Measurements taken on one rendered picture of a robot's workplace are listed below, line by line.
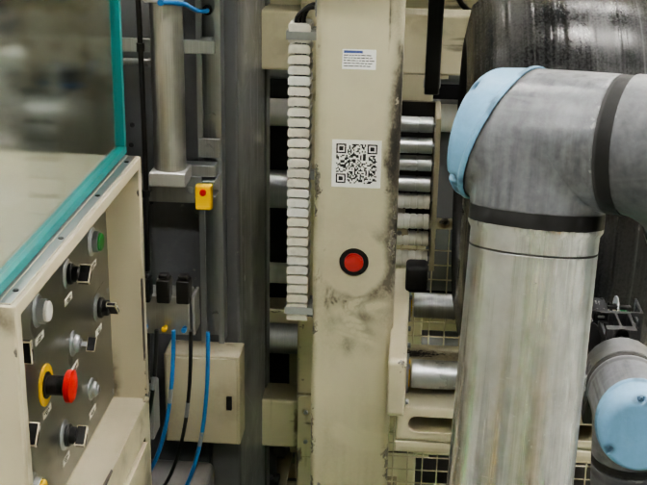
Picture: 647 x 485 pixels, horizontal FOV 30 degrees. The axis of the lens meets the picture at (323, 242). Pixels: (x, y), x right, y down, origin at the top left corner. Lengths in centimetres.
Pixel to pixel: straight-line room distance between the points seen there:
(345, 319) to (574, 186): 98
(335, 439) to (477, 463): 98
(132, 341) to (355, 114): 47
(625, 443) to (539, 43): 59
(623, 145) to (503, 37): 77
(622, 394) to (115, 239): 75
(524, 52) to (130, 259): 62
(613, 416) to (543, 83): 48
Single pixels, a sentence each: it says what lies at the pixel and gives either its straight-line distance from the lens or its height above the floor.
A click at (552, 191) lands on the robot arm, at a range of 100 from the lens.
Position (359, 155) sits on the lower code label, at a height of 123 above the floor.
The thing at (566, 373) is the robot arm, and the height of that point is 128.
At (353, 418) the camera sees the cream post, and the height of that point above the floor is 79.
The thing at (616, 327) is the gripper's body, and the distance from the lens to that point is 152.
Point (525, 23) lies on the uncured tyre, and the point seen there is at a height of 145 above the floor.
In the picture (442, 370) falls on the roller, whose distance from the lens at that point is 188.
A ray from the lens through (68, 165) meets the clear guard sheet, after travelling 146.
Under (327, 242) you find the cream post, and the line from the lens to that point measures 188.
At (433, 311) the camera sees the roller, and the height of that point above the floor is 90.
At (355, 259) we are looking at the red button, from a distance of 188.
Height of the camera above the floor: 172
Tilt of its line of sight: 20 degrees down
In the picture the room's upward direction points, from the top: 1 degrees clockwise
